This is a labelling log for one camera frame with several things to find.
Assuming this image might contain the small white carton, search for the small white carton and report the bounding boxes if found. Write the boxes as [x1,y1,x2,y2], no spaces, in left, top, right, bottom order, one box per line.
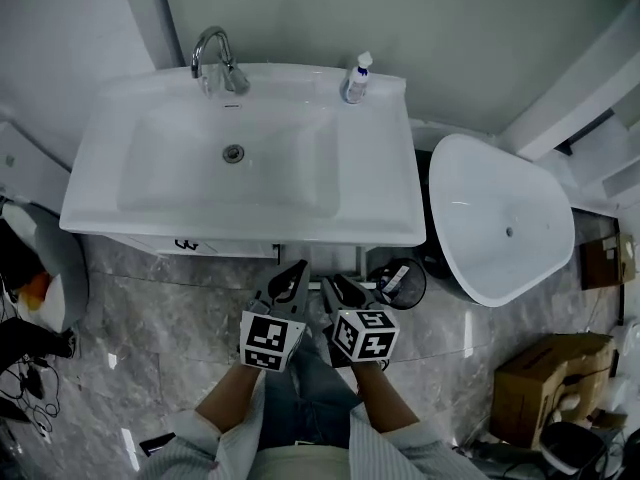
[382,263,409,292]

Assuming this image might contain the freestanding white bathtub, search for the freestanding white bathtub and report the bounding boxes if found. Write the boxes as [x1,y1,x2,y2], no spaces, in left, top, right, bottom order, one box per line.
[423,132,576,309]

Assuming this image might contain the large brown cardboard box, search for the large brown cardboard box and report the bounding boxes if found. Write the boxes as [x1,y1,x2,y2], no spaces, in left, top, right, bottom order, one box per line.
[488,332,616,452]

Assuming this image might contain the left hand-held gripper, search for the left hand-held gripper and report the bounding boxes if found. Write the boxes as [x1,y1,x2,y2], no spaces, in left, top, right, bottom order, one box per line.
[238,260,310,373]

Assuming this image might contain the white round floor basin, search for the white round floor basin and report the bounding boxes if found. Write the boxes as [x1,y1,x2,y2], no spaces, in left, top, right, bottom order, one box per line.
[0,200,90,334]

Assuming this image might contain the dark phone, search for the dark phone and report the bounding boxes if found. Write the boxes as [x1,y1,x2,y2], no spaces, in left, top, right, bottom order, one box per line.
[138,431,177,458]

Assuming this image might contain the black mesh waste basket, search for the black mesh waste basket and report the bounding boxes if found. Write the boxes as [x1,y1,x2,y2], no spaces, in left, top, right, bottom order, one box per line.
[372,257,428,312]

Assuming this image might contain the black bag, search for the black bag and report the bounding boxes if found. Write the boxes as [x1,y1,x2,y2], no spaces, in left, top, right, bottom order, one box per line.
[0,217,49,294]

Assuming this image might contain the white low box unit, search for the white low box unit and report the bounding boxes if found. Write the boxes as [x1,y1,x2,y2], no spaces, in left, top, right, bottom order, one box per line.
[0,120,74,204]

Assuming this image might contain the white cabinet door black handle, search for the white cabinet door black handle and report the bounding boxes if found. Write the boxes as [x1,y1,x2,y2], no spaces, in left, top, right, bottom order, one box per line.
[107,235,194,257]
[192,237,281,260]

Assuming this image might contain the orange cloth item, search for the orange cloth item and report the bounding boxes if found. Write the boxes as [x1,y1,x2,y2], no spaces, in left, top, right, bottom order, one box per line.
[17,270,54,314]

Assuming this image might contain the person's right forearm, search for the person's right forearm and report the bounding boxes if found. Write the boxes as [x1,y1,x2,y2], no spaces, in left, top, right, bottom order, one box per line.
[349,360,421,434]

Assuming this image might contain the small brown cardboard box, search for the small brown cardboard box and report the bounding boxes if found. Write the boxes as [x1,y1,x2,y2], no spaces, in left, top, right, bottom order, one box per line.
[579,232,636,291]

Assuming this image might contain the person's legs in jeans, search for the person's legs in jeans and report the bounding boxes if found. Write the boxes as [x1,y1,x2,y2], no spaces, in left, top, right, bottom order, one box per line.
[259,327,361,449]

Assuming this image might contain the person's left forearm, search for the person's left forearm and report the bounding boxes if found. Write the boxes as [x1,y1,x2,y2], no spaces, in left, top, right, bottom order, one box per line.
[194,365,266,434]

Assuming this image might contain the white vanity cabinet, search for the white vanity cabinet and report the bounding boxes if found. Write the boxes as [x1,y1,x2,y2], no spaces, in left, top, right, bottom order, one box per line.
[102,232,369,289]

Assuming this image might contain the person's striped white shirt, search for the person's striped white shirt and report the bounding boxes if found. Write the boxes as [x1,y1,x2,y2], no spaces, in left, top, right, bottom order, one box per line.
[134,382,496,480]

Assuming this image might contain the white stepped platform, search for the white stepped platform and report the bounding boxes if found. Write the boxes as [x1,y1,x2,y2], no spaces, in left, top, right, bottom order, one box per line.
[499,0,640,219]

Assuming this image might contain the white ceramic sink basin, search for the white ceramic sink basin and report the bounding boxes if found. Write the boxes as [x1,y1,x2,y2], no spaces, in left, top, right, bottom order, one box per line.
[58,62,427,248]

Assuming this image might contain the chrome faucet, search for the chrome faucet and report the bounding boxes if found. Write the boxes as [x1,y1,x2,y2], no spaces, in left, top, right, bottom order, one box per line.
[190,25,251,97]

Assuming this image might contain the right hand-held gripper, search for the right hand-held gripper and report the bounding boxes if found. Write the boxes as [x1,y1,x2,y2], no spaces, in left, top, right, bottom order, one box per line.
[321,273,401,368]

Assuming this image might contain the clear pump soap bottle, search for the clear pump soap bottle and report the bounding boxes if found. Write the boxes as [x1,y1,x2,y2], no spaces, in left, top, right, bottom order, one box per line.
[340,50,375,105]

